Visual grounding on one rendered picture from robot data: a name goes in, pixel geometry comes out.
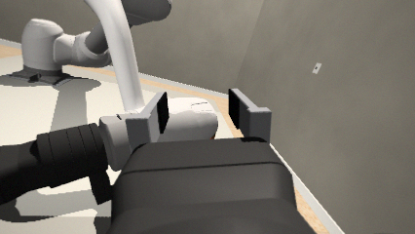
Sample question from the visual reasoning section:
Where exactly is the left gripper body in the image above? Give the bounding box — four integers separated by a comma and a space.
0, 110, 138, 205

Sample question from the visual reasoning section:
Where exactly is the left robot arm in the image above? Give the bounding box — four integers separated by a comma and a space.
12, 0, 218, 142

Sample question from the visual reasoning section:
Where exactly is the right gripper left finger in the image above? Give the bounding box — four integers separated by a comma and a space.
125, 92, 170, 154

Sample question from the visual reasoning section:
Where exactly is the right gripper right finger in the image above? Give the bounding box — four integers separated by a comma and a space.
228, 89, 272, 145

